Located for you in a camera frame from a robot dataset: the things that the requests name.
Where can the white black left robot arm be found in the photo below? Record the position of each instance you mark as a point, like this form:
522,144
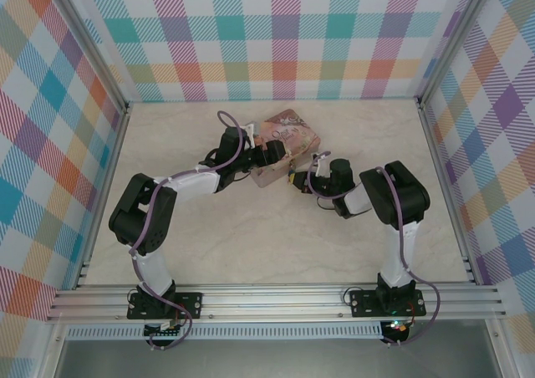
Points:
150,265

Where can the aluminium corner post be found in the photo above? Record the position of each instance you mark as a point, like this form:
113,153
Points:
455,39
92,43

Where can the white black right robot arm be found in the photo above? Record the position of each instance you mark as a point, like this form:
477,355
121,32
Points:
397,244

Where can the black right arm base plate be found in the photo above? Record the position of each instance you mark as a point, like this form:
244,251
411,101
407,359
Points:
363,302

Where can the wide aluminium base rail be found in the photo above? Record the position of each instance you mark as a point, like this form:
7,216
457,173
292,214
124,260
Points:
271,302

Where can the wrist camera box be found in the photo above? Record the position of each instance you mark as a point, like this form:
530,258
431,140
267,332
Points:
322,167
261,141

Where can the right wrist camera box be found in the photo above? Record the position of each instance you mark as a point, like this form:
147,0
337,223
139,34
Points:
322,167

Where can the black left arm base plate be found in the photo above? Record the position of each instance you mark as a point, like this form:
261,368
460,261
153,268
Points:
188,304

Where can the aluminium side floor rail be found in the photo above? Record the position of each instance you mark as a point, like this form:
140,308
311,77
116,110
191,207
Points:
102,194
449,194

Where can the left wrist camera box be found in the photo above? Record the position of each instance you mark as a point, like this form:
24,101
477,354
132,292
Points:
261,141

